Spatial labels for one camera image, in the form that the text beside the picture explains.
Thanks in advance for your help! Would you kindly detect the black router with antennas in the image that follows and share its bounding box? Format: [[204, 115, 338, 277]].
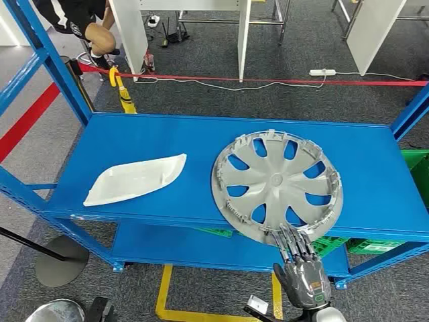
[[161, 21, 190, 49]]

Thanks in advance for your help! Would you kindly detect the black pole grey disc stand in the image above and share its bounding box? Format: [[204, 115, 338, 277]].
[[0, 225, 90, 288]]

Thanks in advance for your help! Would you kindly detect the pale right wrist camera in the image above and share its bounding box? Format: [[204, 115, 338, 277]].
[[250, 294, 270, 315]]

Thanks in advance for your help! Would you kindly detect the person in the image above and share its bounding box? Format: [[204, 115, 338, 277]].
[[33, 0, 121, 71]]

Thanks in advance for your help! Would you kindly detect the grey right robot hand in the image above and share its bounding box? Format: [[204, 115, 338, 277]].
[[271, 224, 332, 311]]

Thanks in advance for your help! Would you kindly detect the grey plastic wheel hubcap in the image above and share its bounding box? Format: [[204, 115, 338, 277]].
[[210, 129, 344, 248]]

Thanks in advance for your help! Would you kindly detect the white elongated plastic part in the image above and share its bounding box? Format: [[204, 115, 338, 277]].
[[82, 153, 188, 208]]

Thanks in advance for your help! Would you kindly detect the yellow folded umbrella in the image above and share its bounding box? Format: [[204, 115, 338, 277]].
[[109, 66, 138, 115]]

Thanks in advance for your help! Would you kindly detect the white desk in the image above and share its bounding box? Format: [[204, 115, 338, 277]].
[[331, 0, 429, 76], [108, 0, 252, 84]]

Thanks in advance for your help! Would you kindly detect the black stanchion post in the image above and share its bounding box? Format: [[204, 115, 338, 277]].
[[60, 56, 96, 113]]

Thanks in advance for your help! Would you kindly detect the white floor cable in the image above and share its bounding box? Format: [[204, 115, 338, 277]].
[[133, 70, 416, 92]]

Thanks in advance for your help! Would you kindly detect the metal stool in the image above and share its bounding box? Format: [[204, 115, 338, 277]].
[[76, 39, 116, 83]]

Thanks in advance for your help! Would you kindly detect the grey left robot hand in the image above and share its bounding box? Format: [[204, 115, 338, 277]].
[[86, 297, 118, 322]]

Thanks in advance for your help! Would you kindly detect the metal table frame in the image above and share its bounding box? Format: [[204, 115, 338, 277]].
[[174, 0, 291, 46]]

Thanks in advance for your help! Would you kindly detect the blue metal shelf rack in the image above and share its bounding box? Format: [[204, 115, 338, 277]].
[[0, 0, 429, 290]]

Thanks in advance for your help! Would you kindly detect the open green plastic crate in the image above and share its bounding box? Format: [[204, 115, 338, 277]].
[[400, 148, 429, 210]]

